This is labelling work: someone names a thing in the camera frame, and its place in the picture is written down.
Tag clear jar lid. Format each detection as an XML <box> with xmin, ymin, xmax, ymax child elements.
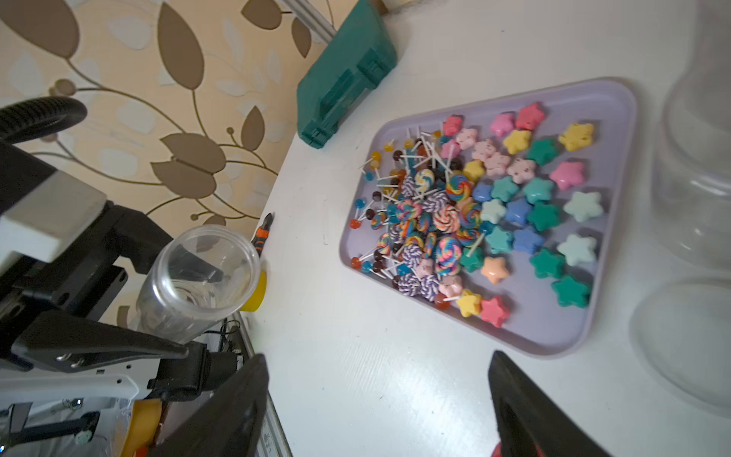
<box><xmin>629</xmin><ymin>279</ymin><xmax>730</xmax><ymax>419</ymax></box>

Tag pile of lollipops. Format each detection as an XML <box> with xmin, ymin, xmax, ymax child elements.
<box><xmin>346</xmin><ymin>131</ymin><xmax>483</xmax><ymax>302</ymax></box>

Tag green plastic block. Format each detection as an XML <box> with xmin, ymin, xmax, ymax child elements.
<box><xmin>296</xmin><ymin>1</ymin><xmax>398</xmax><ymax>149</ymax></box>

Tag yellow tape roll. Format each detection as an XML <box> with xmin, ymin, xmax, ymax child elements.
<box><xmin>240</xmin><ymin>270</ymin><xmax>268</xmax><ymax>312</ymax></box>

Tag clear jar of candies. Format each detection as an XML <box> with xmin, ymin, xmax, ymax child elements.
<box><xmin>131</xmin><ymin>225</ymin><xmax>261</xmax><ymax>345</ymax></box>

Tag red lidded clear jar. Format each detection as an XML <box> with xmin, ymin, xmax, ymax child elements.
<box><xmin>651</xmin><ymin>1</ymin><xmax>730</xmax><ymax>270</ymax></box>

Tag orange black pliers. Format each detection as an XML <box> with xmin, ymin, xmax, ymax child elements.
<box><xmin>251</xmin><ymin>213</ymin><xmax>274</xmax><ymax>257</ymax></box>

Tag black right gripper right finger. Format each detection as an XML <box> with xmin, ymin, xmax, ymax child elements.
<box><xmin>487</xmin><ymin>350</ymin><xmax>608</xmax><ymax>456</ymax></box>

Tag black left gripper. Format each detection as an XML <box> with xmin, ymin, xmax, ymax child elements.
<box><xmin>1</xmin><ymin>204</ymin><xmax>223</xmax><ymax>373</ymax></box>

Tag aluminium frame post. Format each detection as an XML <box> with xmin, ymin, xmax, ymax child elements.
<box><xmin>281</xmin><ymin>0</ymin><xmax>337</xmax><ymax>44</ymax></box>

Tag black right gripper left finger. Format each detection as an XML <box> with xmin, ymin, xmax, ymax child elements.
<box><xmin>150</xmin><ymin>354</ymin><xmax>270</xmax><ymax>457</ymax></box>

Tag pile of star candies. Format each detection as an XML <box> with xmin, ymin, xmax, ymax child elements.
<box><xmin>433</xmin><ymin>104</ymin><xmax>605</xmax><ymax>328</ymax></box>

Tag pile of swirl candies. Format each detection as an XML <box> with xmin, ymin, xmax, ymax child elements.
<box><xmin>350</xmin><ymin>167</ymin><xmax>492</xmax><ymax>308</ymax></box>

